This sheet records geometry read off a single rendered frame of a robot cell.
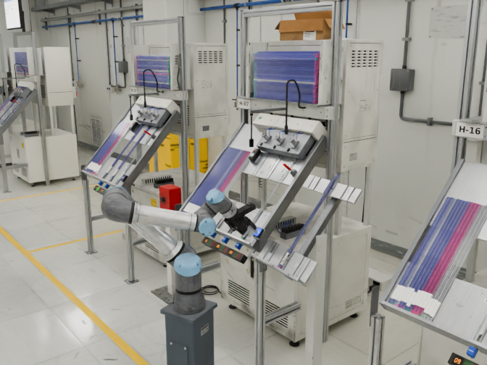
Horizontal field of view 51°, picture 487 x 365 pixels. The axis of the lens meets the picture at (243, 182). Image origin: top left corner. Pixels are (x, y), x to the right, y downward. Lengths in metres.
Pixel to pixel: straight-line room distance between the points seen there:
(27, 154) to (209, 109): 3.38
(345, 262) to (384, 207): 1.38
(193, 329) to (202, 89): 2.17
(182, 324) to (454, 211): 1.22
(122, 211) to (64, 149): 4.91
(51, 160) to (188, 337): 4.95
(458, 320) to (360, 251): 1.36
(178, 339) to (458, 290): 1.17
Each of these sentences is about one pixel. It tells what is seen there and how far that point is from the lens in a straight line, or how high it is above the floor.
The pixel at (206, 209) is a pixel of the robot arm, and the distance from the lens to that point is 2.30.
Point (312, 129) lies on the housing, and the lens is 2.72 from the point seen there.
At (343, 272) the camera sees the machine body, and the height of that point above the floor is 0.37.
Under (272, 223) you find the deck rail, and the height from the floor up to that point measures 0.81.
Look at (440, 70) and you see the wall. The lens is 4.05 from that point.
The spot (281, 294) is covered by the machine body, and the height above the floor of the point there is 0.31.
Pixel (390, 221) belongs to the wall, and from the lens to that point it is 4.43.
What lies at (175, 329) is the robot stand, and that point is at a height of 0.47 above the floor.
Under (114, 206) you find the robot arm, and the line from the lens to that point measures 2.16.
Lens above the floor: 1.65
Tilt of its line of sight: 14 degrees down
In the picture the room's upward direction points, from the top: straight up
